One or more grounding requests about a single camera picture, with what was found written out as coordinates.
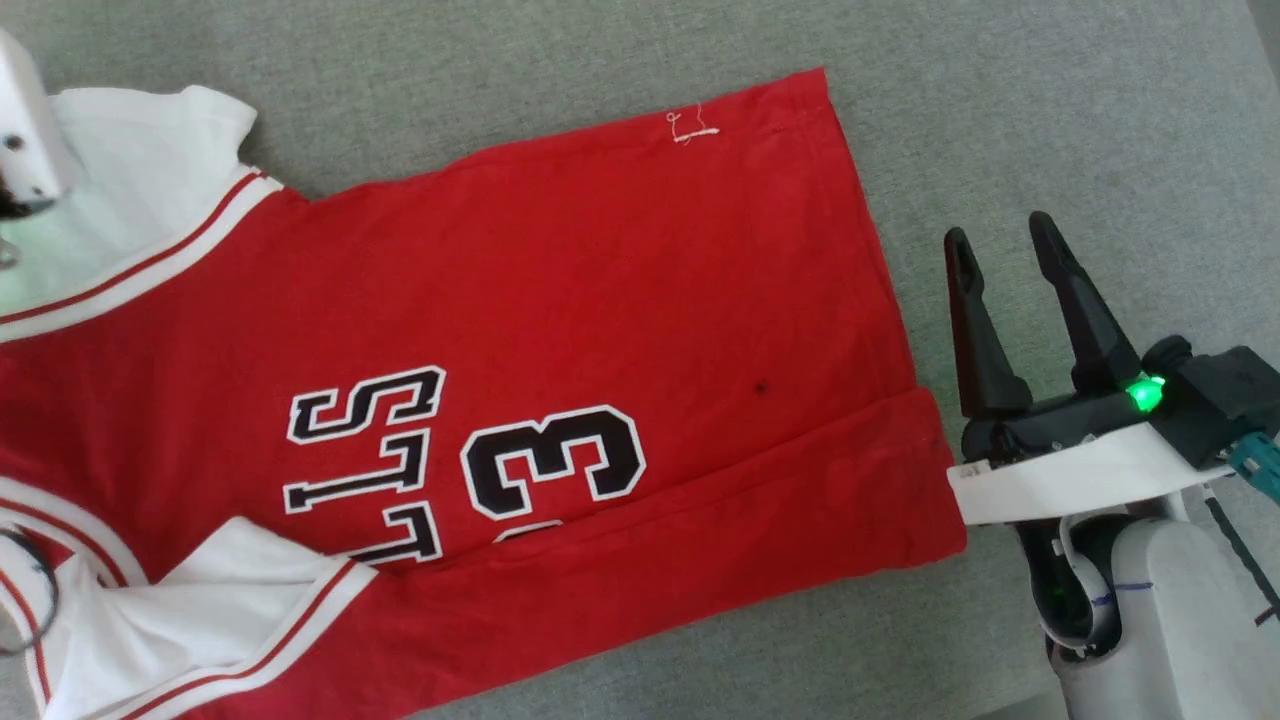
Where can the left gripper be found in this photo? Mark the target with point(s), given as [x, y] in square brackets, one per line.
[25, 130]

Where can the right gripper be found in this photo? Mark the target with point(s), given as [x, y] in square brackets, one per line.
[1080, 470]

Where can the red and white basketball jersey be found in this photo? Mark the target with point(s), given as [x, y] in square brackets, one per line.
[600, 300]

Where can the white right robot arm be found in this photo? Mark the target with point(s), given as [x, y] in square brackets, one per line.
[1180, 620]

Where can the grey fabric sofa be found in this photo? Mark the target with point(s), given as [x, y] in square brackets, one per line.
[1050, 120]

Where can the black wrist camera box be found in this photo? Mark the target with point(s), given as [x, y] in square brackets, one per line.
[1225, 400]

